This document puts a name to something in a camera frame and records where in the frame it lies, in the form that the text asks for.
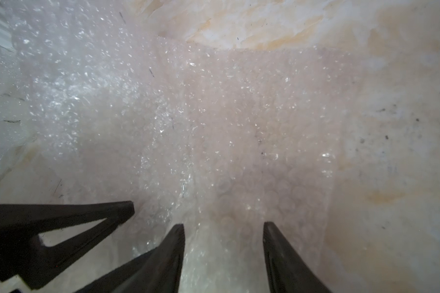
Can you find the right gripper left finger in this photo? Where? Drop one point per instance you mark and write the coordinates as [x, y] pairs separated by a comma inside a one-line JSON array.
[[157, 271]]

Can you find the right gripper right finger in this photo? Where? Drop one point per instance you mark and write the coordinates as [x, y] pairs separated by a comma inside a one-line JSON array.
[[286, 271]]

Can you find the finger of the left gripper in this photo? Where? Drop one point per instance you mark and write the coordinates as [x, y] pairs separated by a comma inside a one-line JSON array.
[[22, 252]]

